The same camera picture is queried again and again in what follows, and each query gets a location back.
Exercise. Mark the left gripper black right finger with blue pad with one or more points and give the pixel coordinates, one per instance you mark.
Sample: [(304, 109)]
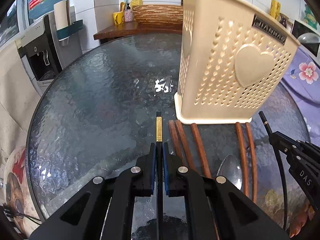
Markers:
[(215, 208)]

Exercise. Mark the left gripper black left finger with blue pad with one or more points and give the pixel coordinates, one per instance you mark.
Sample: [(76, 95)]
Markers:
[(103, 208)]

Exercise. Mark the brown wooden chopstick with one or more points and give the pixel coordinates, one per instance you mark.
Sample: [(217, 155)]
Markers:
[(253, 163), (185, 145), (201, 150), (243, 158), (174, 138)]

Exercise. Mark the steel spoon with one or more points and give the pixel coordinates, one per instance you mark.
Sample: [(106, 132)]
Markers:
[(230, 168)]

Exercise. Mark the person's hand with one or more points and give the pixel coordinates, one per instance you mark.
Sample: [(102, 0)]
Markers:
[(306, 213)]

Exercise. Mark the purple floral cloth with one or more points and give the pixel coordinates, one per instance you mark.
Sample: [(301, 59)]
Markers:
[(302, 82)]

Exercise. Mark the round cartoon cushion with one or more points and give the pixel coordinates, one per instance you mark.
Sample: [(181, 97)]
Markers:
[(16, 192)]

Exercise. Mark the round glass table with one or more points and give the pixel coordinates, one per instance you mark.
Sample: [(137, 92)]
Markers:
[(98, 116)]

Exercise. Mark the white microwave oven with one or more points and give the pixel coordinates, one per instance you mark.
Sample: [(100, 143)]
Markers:
[(306, 36)]

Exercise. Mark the beige perforated utensil holder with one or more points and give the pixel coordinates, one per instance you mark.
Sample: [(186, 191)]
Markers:
[(233, 55)]

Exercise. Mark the green bowl stack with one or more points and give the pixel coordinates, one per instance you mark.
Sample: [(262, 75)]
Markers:
[(309, 17)]

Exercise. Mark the beige fabric chair cover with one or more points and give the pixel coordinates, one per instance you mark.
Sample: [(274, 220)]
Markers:
[(18, 100)]

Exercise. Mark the yellow roll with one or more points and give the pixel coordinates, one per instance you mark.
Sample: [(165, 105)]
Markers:
[(274, 11)]

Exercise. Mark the grey water dispenser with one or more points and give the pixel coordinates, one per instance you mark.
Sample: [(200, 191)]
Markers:
[(43, 55)]

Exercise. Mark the paper cup stack holder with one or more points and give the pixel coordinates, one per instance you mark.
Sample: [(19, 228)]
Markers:
[(65, 28)]

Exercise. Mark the yellow mug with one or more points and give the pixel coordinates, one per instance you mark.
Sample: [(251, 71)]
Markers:
[(118, 18)]

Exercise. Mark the pink pump bottle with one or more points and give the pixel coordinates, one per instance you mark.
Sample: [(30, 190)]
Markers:
[(128, 14)]

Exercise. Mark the woven brown basin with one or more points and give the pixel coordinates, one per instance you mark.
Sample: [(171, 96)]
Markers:
[(156, 14)]

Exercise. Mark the yellow soap dispenser bottle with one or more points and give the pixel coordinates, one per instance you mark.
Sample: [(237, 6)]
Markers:
[(135, 3)]

